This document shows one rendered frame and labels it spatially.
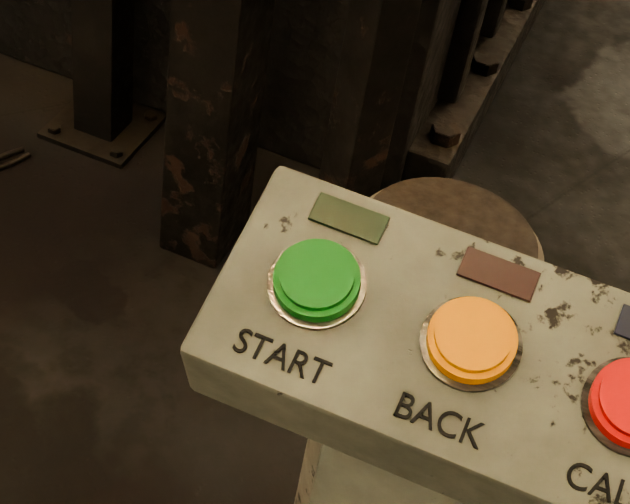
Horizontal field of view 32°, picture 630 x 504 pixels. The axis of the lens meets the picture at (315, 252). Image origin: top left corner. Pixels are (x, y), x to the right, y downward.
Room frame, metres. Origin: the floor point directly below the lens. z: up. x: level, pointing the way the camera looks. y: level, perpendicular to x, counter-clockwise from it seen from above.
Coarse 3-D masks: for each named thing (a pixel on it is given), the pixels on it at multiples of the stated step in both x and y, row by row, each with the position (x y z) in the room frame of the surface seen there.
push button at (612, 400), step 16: (608, 368) 0.33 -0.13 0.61; (624, 368) 0.33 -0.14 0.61; (592, 384) 0.32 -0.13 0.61; (608, 384) 0.32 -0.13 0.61; (624, 384) 0.32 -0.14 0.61; (592, 400) 0.32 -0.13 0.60; (608, 400) 0.31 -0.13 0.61; (624, 400) 0.32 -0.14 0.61; (592, 416) 0.31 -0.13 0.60; (608, 416) 0.31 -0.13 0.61; (624, 416) 0.31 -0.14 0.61; (608, 432) 0.30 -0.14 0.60; (624, 432) 0.30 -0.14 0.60
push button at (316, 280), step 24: (312, 240) 0.37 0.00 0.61; (288, 264) 0.36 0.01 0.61; (312, 264) 0.36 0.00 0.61; (336, 264) 0.36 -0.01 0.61; (288, 288) 0.35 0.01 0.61; (312, 288) 0.35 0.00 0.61; (336, 288) 0.35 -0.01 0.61; (288, 312) 0.34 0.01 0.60; (312, 312) 0.34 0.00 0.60; (336, 312) 0.34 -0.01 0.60
